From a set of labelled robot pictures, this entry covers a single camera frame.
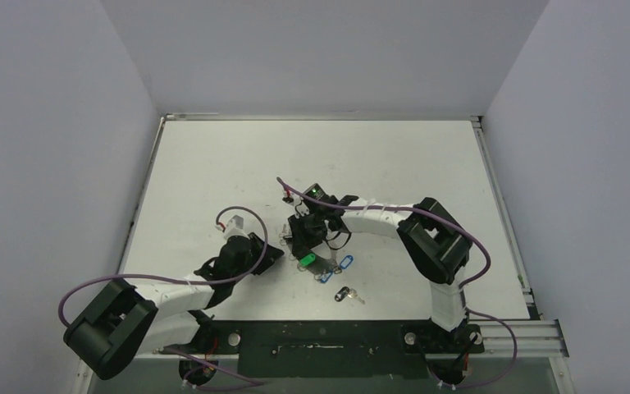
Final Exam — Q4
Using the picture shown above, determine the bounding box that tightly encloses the green key tag with key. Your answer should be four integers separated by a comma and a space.
298, 253, 317, 269

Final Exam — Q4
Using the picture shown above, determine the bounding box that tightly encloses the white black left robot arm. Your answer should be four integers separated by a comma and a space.
63, 232, 285, 380

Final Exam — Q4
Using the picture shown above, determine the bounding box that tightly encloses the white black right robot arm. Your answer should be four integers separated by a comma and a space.
284, 184, 473, 352

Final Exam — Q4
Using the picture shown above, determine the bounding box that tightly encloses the blue key tag white label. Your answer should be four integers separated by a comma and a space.
314, 272, 334, 284

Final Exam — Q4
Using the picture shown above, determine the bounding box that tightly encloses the blue key tag plain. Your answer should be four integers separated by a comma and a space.
334, 254, 354, 274

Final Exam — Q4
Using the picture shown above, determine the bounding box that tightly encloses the black key tag with key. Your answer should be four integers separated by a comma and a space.
334, 286, 366, 305

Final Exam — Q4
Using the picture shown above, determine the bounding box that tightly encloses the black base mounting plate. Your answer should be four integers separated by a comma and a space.
177, 320, 485, 379

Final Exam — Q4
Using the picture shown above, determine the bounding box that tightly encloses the aluminium table frame rail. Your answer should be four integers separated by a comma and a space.
135, 318, 568, 358

